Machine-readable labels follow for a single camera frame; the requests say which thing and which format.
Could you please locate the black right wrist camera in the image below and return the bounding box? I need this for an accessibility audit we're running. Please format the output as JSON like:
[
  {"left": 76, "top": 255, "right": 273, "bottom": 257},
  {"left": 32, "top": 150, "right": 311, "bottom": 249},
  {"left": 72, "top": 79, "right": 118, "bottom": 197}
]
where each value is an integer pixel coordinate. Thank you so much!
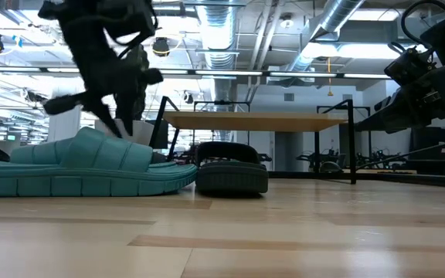
[{"left": 383, "top": 46, "right": 438, "bottom": 86}]

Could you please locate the black cabinet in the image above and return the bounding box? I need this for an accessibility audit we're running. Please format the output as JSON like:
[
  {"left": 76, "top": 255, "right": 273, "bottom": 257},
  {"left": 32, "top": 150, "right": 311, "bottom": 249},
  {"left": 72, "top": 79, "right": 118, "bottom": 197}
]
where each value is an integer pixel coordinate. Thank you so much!
[{"left": 410, "top": 126, "right": 445, "bottom": 177}]

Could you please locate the yellow hanging pendant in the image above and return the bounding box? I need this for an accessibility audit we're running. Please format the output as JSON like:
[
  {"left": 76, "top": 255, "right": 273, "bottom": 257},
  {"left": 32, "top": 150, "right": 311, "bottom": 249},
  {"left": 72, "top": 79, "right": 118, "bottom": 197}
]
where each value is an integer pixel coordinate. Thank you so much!
[{"left": 325, "top": 56, "right": 335, "bottom": 97}]

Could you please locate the wooden shelf with black frame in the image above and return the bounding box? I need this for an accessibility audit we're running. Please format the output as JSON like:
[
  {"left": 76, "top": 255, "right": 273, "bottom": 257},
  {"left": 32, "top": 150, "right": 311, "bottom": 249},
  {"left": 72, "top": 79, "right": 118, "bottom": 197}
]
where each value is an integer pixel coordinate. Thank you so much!
[{"left": 148, "top": 95, "right": 358, "bottom": 185}]

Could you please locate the silver ventilation duct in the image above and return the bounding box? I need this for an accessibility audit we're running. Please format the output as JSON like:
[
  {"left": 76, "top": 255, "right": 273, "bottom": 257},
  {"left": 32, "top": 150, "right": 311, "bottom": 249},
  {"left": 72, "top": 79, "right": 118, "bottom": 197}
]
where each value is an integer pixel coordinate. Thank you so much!
[
  {"left": 287, "top": 0, "right": 366, "bottom": 74},
  {"left": 197, "top": 0, "right": 239, "bottom": 113}
]

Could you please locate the white hexagonal plant pot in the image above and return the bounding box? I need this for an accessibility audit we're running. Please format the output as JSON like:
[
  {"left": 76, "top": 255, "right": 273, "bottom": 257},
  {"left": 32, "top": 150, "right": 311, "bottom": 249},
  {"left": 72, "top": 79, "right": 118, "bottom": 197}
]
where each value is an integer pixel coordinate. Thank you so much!
[{"left": 93, "top": 117, "right": 156, "bottom": 147}]

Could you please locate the long black gripper cable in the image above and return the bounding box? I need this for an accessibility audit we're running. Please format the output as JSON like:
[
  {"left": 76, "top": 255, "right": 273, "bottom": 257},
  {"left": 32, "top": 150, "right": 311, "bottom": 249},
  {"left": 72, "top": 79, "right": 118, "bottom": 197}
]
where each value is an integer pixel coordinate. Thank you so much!
[{"left": 355, "top": 133, "right": 445, "bottom": 171}]

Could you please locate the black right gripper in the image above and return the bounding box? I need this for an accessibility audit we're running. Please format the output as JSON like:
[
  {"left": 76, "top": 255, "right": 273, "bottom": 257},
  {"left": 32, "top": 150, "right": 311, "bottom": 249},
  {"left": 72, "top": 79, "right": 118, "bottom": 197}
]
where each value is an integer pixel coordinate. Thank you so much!
[{"left": 355, "top": 65, "right": 445, "bottom": 134}]

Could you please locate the green cactus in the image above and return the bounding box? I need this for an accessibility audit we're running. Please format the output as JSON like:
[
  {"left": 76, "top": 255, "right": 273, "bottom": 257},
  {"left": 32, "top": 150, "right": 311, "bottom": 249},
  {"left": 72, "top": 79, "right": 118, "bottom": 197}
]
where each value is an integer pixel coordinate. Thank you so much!
[{"left": 124, "top": 43, "right": 151, "bottom": 121}]

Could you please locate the background robot rig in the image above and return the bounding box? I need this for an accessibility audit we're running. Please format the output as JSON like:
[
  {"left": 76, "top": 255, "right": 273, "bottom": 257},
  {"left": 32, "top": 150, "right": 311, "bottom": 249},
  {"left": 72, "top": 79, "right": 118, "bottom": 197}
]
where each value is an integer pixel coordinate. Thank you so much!
[
  {"left": 355, "top": 149, "right": 411, "bottom": 171},
  {"left": 295, "top": 148, "right": 347, "bottom": 174}
]

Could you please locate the black slide sandal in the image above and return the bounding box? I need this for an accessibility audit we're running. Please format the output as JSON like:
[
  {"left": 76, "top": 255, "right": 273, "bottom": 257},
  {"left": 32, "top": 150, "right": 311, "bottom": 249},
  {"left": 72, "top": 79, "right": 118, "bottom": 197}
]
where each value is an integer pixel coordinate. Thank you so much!
[{"left": 195, "top": 141, "right": 270, "bottom": 195}]

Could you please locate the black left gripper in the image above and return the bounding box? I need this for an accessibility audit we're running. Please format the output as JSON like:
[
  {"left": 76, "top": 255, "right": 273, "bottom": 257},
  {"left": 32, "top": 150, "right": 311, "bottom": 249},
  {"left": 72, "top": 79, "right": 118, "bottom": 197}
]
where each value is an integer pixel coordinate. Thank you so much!
[{"left": 42, "top": 22, "right": 165, "bottom": 139}]

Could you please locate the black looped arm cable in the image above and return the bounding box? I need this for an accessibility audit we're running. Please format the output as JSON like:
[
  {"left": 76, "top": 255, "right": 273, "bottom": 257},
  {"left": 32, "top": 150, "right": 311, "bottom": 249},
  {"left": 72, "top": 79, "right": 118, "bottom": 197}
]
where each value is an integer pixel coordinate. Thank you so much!
[{"left": 399, "top": 0, "right": 445, "bottom": 49}]

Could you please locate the teal rubber slide sandal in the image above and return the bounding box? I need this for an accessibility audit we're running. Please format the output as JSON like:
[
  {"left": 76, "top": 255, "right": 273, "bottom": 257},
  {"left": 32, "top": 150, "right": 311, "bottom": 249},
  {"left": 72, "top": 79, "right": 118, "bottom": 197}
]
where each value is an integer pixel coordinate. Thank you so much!
[{"left": 0, "top": 126, "right": 199, "bottom": 198}]

